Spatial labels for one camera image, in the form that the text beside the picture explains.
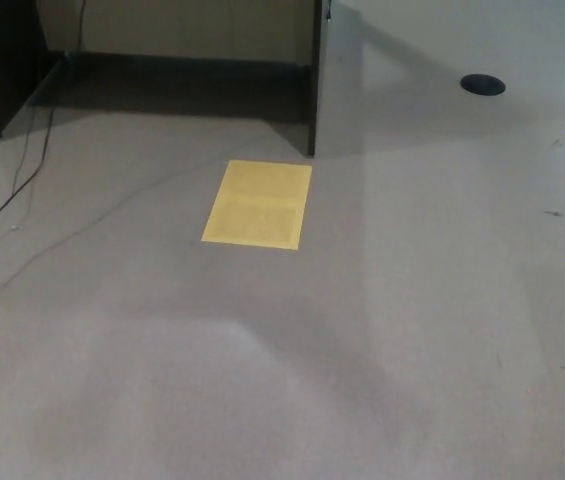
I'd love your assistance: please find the yellow paper envelope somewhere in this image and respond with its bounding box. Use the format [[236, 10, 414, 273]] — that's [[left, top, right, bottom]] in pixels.
[[200, 159, 313, 250]]

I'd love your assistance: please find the black round floor cap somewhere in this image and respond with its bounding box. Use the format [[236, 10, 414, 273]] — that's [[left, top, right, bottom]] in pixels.
[[460, 73, 507, 96]]

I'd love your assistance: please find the thin grey cable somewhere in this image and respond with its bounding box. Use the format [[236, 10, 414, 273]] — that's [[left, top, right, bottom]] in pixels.
[[0, 160, 228, 310]]

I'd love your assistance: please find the thick black cable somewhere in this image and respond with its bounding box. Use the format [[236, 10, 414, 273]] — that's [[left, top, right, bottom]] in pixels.
[[0, 0, 86, 246]]

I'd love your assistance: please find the thin dark cable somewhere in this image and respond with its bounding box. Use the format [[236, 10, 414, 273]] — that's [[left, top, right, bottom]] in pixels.
[[9, 104, 38, 227]]

